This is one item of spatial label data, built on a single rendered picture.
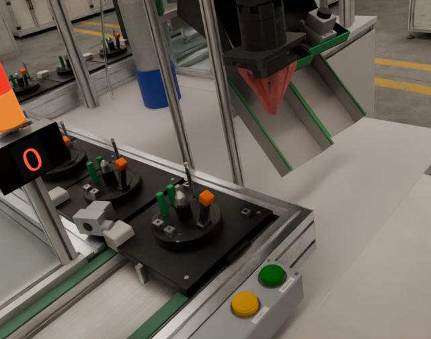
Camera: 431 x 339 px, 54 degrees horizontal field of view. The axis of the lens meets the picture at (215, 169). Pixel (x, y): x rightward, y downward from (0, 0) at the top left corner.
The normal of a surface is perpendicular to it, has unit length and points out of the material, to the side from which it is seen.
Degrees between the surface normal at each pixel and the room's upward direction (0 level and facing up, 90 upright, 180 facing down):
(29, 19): 90
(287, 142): 45
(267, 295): 0
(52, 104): 90
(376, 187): 0
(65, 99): 90
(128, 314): 0
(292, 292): 90
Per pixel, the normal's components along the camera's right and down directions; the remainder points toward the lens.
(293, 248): 0.72, 0.24
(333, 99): 0.29, -0.37
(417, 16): -0.76, 0.45
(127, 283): -0.18, -0.84
